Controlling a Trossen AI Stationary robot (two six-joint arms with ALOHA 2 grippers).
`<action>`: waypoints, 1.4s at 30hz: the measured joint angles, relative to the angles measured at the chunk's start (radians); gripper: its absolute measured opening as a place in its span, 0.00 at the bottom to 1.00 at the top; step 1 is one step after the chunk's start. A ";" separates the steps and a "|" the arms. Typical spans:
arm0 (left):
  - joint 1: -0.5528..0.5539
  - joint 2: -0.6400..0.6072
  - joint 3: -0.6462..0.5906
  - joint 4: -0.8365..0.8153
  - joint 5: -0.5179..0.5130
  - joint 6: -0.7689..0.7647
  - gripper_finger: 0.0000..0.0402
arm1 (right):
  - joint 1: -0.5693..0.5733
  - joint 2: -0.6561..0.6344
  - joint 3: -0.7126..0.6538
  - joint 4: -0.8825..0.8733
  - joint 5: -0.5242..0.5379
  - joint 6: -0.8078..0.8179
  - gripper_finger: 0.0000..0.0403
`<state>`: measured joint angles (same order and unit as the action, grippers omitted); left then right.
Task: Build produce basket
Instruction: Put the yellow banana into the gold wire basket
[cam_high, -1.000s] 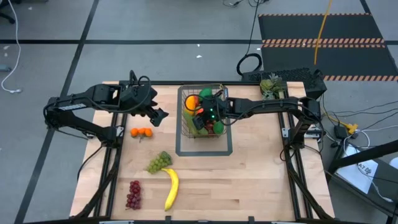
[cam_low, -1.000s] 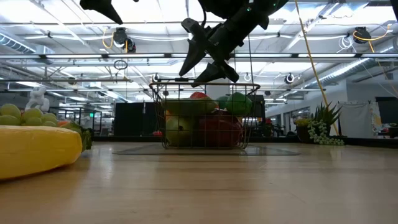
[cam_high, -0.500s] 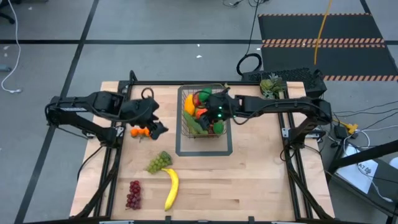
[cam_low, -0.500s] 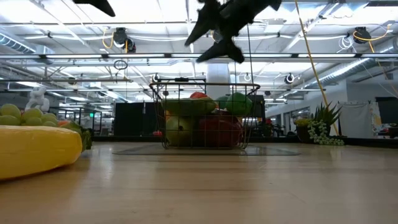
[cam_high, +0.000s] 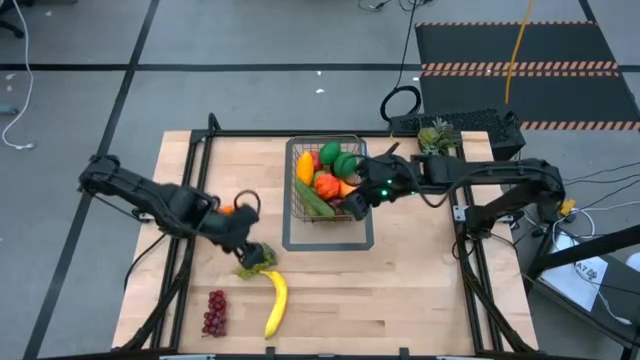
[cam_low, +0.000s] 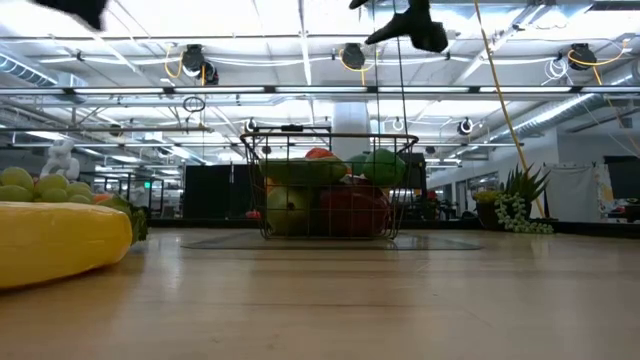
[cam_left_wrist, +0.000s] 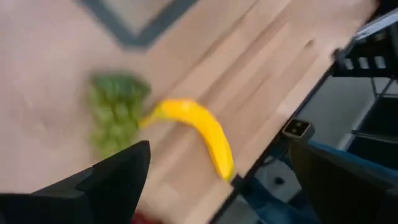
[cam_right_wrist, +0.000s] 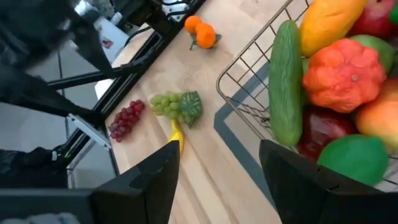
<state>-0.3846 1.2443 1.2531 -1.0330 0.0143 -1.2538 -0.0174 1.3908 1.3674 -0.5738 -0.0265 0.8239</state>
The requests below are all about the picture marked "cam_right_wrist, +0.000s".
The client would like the yellow orange mango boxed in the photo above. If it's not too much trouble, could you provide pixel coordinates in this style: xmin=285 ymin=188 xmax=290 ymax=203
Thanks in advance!
xmin=298 ymin=0 xmax=369 ymax=58

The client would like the beige mat with grey border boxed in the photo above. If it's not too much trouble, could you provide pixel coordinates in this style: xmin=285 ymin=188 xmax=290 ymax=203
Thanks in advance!
xmin=213 ymin=60 xmax=398 ymax=208

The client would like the red grape bunch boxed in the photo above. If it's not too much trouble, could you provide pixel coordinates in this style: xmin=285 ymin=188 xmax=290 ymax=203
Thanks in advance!
xmin=108 ymin=99 xmax=146 ymax=143

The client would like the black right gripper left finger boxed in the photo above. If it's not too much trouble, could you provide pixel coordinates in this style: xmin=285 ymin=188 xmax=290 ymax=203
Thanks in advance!
xmin=0 ymin=139 xmax=182 ymax=224

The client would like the green pear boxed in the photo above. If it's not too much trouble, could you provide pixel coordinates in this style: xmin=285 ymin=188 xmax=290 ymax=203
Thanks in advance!
xmin=301 ymin=57 xmax=312 ymax=75

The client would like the orange persimmon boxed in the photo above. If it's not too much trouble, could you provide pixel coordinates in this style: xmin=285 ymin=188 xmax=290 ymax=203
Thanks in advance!
xmin=302 ymin=37 xmax=387 ymax=114

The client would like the silver metal bracket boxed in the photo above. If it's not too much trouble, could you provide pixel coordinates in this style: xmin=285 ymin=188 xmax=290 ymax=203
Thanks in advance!
xmin=67 ymin=113 xmax=113 ymax=151

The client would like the red yellow peach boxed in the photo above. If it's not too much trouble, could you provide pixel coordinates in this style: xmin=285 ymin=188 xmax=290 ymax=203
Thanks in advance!
xmin=355 ymin=77 xmax=398 ymax=150

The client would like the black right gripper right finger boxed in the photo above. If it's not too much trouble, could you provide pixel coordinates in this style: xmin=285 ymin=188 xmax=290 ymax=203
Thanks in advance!
xmin=259 ymin=139 xmax=398 ymax=224

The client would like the yellow banana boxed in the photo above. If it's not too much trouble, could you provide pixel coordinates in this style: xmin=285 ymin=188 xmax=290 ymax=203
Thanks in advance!
xmin=169 ymin=119 xmax=184 ymax=153

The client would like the red apple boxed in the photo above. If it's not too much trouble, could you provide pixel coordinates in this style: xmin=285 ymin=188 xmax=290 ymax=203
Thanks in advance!
xmin=346 ymin=0 xmax=398 ymax=40

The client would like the green grape bunch with leaf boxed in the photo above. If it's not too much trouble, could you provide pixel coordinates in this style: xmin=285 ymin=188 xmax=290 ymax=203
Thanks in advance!
xmin=149 ymin=90 xmax=203 ymax=129

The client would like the gold wire basket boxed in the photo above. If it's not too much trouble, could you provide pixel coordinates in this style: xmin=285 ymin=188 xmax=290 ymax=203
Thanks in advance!
xmin=216 ymin=0 xmax=398 ymax=194

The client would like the green apple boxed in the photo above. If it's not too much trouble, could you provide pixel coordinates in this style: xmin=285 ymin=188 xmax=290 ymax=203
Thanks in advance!
xmin=349 ymin=34 xmax=396 ymax=74

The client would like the green cucumber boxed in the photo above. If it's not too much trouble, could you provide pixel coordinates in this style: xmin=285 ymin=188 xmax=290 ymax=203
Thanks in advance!
xmin=269 ymin=19 xmax=307 ymax=147

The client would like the orange tangerine cluster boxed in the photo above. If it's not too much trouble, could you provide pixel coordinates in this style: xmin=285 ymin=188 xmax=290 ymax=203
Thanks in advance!
xmin=183 ymin=15 xmax=222 ymax=50

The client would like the dark red glossy fruit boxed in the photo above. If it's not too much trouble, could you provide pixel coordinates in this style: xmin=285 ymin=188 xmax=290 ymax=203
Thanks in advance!
xmin=297 ymin=105 xmax=358 ymax=162

